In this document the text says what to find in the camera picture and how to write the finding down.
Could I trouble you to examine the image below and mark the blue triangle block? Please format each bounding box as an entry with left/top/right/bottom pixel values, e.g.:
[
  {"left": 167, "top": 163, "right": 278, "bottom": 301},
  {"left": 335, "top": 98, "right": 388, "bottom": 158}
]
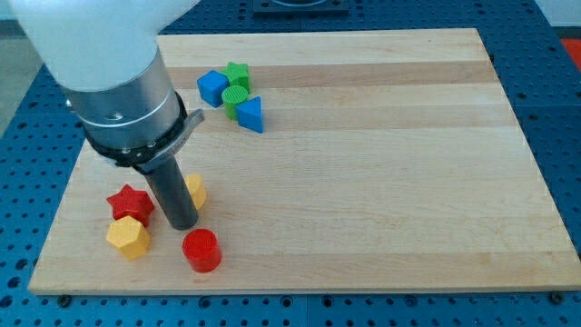
[{"left": 236, "top": 96, "right": 264, "bottom": 134}]

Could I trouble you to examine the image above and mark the blue cube block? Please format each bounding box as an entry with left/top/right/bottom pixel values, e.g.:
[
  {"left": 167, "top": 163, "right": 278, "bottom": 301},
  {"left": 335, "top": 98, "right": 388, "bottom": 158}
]
[{"left": 197, "top": 70, "right": 230, "bottom": 107}]

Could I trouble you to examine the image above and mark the red star block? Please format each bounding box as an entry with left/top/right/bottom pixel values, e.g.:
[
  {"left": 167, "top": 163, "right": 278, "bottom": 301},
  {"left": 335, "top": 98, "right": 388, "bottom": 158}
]
[{"left": 106, "top": 184, "right": 154, "bottom": 227}]

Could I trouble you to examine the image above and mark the green cylinder block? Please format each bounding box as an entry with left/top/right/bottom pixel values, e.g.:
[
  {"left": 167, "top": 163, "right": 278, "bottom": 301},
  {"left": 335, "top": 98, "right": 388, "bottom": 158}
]
[{"left": 222, "top": 85, "right": 249, "bottom": 120}]

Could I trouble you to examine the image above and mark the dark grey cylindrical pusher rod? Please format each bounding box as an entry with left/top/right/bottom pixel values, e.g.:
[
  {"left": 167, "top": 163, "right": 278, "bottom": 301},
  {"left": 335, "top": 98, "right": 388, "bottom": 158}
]
[{"left": 144, "top": 158, "right": 198, "bottom": 231}]

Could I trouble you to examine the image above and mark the light wooden board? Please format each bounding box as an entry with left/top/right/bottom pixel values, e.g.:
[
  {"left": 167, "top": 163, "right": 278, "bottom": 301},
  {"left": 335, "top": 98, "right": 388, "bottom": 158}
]
[{"left": 29, "top": 28, "right": 580, "bottom": 295}]

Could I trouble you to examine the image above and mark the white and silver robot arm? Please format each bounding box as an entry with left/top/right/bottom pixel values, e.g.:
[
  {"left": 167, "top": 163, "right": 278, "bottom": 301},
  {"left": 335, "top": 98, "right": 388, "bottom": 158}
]
[{"left": 8, "top": 0, "right": 204, "bottom": 230}]

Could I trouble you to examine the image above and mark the yellow heart block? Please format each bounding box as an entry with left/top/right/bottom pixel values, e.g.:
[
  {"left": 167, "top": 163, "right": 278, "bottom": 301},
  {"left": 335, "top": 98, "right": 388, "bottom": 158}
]
[{"left": 185, "top": 173, "right": 207, "bottom": 210}]

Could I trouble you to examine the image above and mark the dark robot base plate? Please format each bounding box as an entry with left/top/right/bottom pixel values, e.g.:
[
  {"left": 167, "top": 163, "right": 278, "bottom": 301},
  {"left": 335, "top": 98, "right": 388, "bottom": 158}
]
[{"left": 251, "top": 0, "right": 350, "bottom": 15}]

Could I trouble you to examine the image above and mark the red cylinder block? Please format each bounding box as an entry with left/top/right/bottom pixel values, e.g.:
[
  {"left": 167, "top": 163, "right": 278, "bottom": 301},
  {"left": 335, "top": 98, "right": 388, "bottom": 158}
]
[{"left": 182, "top": 229, "right": 222, "bottom": 273}]

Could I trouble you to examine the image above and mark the yellow hexagon block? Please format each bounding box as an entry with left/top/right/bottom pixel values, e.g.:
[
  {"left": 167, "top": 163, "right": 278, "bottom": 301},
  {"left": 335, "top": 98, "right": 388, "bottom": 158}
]
[{"left": 106, "top": 216, "right": 151, "bottom": 261}]

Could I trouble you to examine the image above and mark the green star block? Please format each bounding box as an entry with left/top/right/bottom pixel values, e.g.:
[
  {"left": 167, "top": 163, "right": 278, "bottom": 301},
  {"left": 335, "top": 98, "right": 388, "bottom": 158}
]
[{"left": 220, "top": 62, "right": 251, "bottom": 93}]

